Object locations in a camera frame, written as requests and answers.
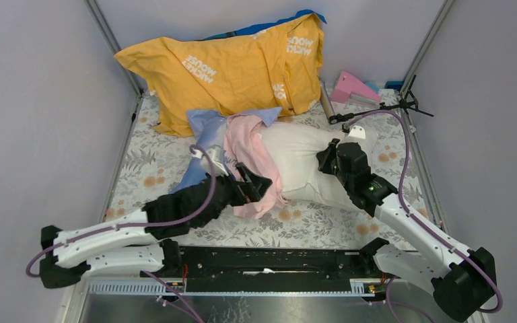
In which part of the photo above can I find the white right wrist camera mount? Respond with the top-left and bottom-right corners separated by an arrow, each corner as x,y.
342,124 -> 366,140

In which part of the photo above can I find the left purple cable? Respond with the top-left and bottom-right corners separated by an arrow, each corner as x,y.
26,145 -> 218,323

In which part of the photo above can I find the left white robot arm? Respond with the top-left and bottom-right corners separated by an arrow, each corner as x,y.
37,163 -> 273,289

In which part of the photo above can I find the white pillow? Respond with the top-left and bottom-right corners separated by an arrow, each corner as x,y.
260,122 -> 360,211

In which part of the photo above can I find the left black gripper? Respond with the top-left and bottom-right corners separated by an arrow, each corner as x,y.
198,162 -> 272,227

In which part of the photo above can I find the yellow Mickey Mouse pillow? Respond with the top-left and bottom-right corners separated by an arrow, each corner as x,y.
114,13 -> 324,137

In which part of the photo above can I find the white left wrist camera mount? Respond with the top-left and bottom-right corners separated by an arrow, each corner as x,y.
192,145 -> 228,176

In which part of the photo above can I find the pink wedge block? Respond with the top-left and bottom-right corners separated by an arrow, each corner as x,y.
329,71 -> 382,106

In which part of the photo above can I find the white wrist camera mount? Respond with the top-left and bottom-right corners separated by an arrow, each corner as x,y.
342,124 -> 366,140
192,145 -> 228,176

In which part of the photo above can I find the blue cloth behind pillow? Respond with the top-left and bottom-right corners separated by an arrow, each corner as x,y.
201,9 -> 327,41

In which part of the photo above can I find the metal cylinder rod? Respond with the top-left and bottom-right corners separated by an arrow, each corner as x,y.
319,79 -> 335,123

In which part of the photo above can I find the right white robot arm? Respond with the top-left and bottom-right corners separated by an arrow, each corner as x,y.
316,139 -> 502,322

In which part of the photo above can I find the black tripod stand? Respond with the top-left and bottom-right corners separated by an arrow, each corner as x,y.
328,75 -> 434,124

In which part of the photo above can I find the blue Elsa pillowcase pink inside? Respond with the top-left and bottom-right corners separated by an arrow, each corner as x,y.
186,107 -> 287,219

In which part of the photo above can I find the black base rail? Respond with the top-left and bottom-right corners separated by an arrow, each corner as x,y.
152,240 -> 392,294

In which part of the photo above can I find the floral patterned mat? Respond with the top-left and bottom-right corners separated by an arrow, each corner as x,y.
100,89 -> 429,250

